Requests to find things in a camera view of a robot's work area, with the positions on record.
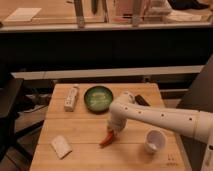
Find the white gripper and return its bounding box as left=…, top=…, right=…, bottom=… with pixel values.
left=107, top=119, right=126, bottom=134

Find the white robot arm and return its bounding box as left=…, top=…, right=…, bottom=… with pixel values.
left=108, top=91, right=213, bottom=171

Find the green ceramic bowl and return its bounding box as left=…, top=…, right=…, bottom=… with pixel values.
left=84, top=86, right=114, bottom=113

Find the black marker object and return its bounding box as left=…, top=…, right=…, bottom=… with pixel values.
left=135, top=95, right=149, bottom=106

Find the white paper cup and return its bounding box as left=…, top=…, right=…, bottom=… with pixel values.
left=144, top=130, right=166, bottom=155

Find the white sponge block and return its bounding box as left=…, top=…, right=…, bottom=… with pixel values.
left=51, top=135, right=72, bottom=159

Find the black chair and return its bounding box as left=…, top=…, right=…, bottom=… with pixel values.
left=0, top=79, right=23, bottom=162

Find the white paper sheet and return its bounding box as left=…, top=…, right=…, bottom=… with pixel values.
left=4, top=7, right=41, bottom=22

